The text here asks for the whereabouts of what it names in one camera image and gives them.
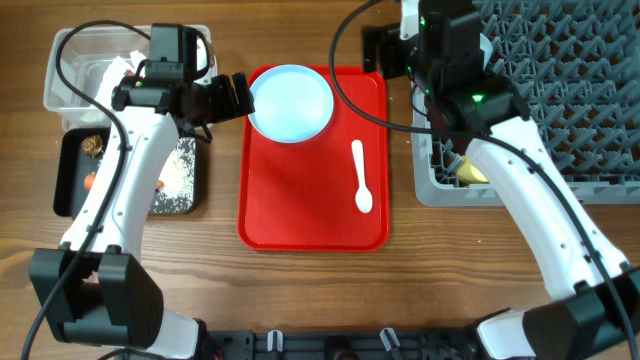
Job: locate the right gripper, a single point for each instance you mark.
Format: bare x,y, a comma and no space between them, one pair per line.
384,39

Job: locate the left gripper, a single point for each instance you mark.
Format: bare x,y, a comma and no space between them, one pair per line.
227,107

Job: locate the light blue plate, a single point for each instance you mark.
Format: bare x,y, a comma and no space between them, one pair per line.
292,103

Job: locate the white rice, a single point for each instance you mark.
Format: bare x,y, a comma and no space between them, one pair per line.
175,193

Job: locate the white napkin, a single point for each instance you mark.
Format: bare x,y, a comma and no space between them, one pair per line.
116,70

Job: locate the brown food ball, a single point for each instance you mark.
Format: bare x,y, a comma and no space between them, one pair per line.
92,146

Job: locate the yellow cup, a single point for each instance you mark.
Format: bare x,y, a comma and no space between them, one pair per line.
469,174

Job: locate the white plastic spoon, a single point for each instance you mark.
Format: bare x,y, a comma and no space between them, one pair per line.
363,196

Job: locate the orange carrot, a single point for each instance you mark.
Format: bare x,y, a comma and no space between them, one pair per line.
90,178

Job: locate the light blue rice bowl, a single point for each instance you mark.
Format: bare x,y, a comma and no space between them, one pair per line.
487,48

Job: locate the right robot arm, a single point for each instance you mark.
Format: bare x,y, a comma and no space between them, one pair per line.
594,291

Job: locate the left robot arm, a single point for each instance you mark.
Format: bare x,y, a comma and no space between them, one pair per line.
92,288

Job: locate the clear plastic waste bin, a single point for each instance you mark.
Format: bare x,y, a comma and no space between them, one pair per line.
84,60

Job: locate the black waste tray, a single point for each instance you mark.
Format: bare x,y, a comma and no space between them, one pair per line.
74,166

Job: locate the grey dishwasher rack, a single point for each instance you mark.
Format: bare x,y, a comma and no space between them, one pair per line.
576,63

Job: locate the red serving tray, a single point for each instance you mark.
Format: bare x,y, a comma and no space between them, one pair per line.
301,197

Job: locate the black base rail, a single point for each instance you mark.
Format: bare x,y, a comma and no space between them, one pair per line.
388,343

